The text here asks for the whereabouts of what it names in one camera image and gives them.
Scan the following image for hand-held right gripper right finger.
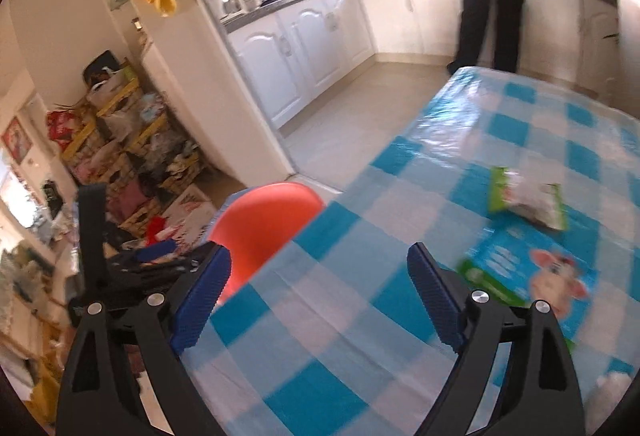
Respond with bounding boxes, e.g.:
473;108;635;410
406;241;586;436

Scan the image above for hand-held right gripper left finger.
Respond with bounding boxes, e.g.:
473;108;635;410
55;243;233;436

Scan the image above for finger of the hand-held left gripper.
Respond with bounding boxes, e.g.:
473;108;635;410
119;245;215;301
106;239;179;268

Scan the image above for white cardboard box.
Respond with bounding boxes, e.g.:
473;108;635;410
160;185;227;242

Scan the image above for blue cartoon print carton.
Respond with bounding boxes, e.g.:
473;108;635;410
457;223;601;352

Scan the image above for blue white checkered tablecloth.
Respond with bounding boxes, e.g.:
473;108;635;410
180;66;640;436

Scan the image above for orange plastic chair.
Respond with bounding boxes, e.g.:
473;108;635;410
209;182;327;304

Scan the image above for cluttered yellow storage rack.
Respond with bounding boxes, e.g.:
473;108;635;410
47;48;213;237

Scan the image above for green snack packet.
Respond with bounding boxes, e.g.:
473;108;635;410
487;166;568;232

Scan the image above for yellow bag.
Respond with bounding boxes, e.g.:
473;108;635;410
32;361;66;423

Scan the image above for white base cabinets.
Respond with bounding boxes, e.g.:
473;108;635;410
222;0;621;132

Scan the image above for red framed wall picture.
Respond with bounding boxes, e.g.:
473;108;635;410
1;116;34;165

